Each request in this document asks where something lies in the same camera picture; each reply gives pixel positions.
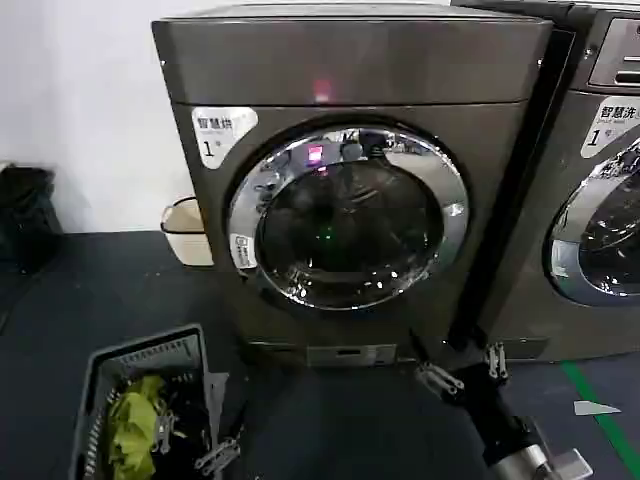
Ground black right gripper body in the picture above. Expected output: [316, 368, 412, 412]
[448, 360, 540, 459]

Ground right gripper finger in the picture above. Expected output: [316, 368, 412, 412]
[483, 341, 512, 389]
[413, 360, 464, 402]

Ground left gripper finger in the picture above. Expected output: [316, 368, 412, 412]
[193, 435, 238, 472]
[155, 413, 178, 452]

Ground dark garment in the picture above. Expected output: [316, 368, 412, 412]
[158, 383, 214, 454]

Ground yellow-green garment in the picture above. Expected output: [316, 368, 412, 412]
[105, 374, 169, 480]

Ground grey plastic laundry basket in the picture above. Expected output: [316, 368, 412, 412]
[67, 322, 247, 480]

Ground white floor tape scrap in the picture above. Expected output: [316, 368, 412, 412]
[573, 399, 622, 417]

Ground green floor tape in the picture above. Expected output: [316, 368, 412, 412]
[559, 359, 640, 480]

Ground round glass door, chrome rim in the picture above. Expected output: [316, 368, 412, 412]
[547, 133, 640, 309]

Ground grey dryer with drawer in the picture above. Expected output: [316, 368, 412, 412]
[451, 0, 640, 365]

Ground round glass dryer door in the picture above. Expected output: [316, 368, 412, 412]
[227, 114, 471, 312]

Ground small white door sticker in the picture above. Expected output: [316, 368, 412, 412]
[230, 231, 259, 274]

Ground beige plastic bin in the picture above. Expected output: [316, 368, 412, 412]
[159, 196, 212, 267]

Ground black bag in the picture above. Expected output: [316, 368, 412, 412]
[0, 161, 65, 275]

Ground white label sticker, blue print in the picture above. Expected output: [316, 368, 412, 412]
[579, 98, 640, 160]

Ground white number label sticker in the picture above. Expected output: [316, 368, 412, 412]
[191, 105, 259, 170]

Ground grey front-load dryer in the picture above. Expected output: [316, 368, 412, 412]
[151, 2, 577, 370]

